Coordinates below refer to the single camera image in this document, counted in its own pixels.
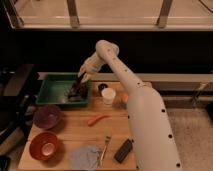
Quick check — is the dark grape bunch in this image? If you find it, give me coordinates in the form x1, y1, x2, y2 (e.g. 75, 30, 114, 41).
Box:
70, 84, 87, 97

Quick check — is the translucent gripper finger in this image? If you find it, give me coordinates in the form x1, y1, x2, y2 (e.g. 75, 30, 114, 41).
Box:
78, 65, 86, 77
81, 73, 92, 83

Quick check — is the green plastic tray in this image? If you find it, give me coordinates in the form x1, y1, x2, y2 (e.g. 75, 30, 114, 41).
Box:
36, 73, 90, 108

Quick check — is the black chair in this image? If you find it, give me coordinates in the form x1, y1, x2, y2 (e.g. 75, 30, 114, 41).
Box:
0, 64, 39, 146

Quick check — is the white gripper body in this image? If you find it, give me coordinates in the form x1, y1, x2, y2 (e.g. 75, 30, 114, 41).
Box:
82, 53, 106, 74

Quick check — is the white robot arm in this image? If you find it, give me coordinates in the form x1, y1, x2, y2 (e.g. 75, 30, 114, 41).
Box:
78, 40, 183, 171

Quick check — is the purple bowl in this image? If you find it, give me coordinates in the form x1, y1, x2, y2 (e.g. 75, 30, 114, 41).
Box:
33, 105, 62, 130

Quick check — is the red bowl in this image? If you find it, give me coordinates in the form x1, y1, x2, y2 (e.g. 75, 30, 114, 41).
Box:
29, 132, 60, 161

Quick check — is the white cup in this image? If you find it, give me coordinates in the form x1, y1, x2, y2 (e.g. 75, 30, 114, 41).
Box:
101, 88, 116, 105

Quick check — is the silver fork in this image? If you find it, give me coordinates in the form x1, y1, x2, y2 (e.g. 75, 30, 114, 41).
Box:
99, 132, 112, 166

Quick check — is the grey-blue cloth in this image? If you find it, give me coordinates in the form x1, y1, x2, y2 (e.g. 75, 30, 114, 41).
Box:
70, 145, 101, 171

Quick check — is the small black round object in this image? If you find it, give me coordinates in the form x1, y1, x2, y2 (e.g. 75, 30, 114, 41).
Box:
98, 83, 108, 93

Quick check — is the black rectangular remote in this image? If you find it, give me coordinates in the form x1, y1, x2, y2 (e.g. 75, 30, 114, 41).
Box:
114, 139, 133, 163

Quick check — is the orange carrot toy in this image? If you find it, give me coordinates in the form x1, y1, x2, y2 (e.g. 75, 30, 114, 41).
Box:
87, 115, 108, 127

